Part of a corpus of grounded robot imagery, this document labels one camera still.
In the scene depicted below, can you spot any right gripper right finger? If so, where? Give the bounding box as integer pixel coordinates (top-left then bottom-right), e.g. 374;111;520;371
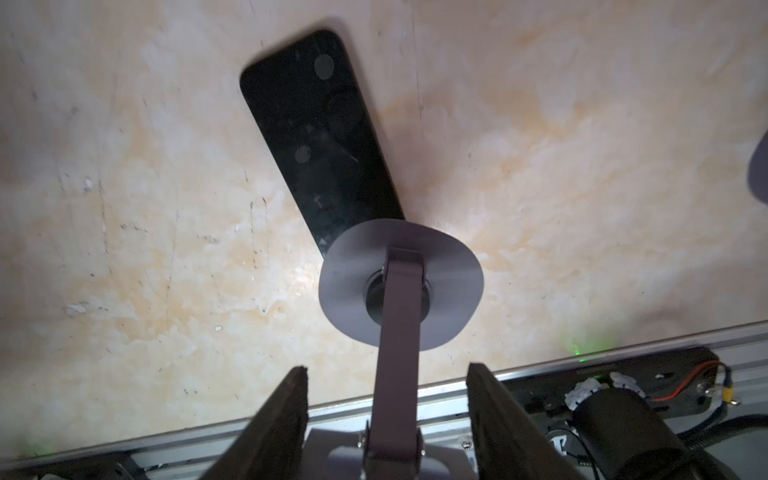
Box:
466;363;582;479

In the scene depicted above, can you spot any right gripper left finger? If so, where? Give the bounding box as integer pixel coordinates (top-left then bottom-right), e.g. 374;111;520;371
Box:
202;366;308;480

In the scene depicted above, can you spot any grey phone stand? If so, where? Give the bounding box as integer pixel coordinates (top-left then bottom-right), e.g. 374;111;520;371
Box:
747;132;768;205
299;219;484;479

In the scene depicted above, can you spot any black phone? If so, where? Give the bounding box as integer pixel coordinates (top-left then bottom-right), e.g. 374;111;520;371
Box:
239;29;404;253

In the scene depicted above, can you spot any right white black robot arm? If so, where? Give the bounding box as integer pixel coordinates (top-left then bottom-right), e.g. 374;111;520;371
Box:
203;363;748;479

